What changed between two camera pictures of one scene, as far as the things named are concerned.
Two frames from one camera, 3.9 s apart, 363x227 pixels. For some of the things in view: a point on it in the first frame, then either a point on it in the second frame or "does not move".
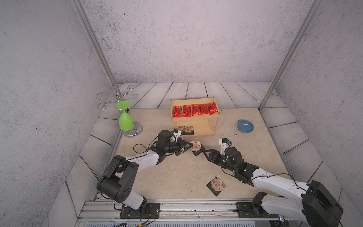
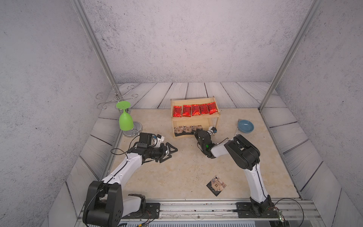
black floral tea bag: [182, 128] does not move
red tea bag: [186, 110] does not move
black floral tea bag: [188, 130] does not move
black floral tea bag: [216, 185] does not move
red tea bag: [177, 111] does not move
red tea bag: [195, 109] does not move
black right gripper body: [225, 165] to [197, 135]
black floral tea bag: [197, 147] to [194, 128]
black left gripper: [183, 149] to [162, 152]
